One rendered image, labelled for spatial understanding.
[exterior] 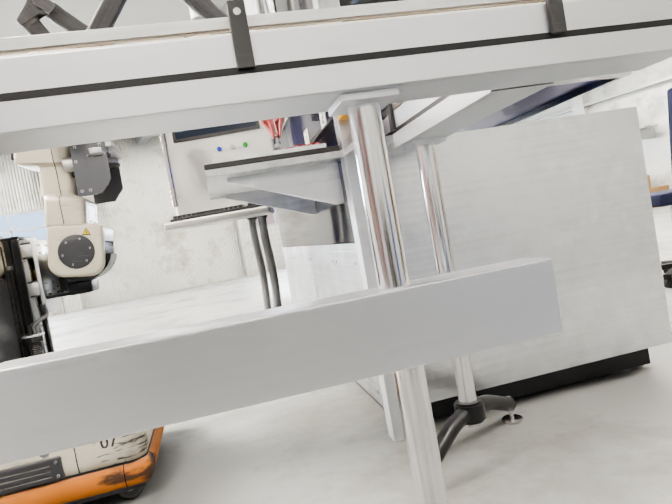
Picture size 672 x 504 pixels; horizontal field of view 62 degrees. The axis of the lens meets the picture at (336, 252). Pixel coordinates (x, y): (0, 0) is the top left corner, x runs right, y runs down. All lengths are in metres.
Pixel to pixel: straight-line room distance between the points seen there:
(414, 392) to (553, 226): 1.12
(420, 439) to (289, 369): 0.23
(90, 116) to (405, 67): 0.43
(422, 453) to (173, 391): 0.38
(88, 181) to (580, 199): 1.53
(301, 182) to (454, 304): 0.95
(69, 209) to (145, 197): 10.36
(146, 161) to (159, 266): 2.20
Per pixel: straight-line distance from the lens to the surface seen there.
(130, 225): 12.11
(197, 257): 12.32
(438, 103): 1.25
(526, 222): 1.84
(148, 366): 0.80
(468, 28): 0.90
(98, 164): 1.85
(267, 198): 2.20
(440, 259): 1.48
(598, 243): 1.98
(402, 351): 0.84
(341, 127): 1.66
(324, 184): 1.72
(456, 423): 1.51
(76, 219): 1.87
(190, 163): 2.66
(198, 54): 0.80
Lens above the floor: 0.65
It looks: 2 degrees down
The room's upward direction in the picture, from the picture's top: 10 degrees counter-clockwise
